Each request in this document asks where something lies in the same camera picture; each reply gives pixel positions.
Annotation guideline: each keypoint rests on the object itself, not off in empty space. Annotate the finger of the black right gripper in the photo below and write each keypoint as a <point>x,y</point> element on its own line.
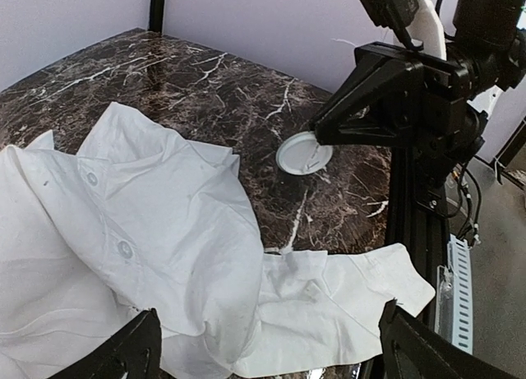
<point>385,75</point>
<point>371,126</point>

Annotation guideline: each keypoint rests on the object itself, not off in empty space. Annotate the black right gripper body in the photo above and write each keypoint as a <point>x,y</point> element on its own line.
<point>428,108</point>

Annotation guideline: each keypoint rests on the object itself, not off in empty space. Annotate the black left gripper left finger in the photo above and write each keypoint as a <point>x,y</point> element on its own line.
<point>132,352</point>

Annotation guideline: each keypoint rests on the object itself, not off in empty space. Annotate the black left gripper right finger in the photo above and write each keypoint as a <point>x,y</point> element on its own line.
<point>411,350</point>

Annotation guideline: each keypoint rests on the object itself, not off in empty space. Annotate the round metallic brooch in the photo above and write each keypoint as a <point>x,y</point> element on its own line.
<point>301,154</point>

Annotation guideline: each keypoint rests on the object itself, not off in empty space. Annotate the white button shirt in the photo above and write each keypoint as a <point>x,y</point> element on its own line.
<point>142,218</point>

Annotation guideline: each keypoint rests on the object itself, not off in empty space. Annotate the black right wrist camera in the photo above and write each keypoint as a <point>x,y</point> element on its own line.
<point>481,26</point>

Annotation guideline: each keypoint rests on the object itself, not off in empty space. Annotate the white slotted cable duct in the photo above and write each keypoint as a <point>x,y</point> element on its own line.
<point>454,296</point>

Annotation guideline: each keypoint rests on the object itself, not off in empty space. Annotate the black front table rail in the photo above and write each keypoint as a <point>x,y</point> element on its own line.
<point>424,235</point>

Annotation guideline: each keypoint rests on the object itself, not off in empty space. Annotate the black left frame post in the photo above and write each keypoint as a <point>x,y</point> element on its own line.
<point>156,16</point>

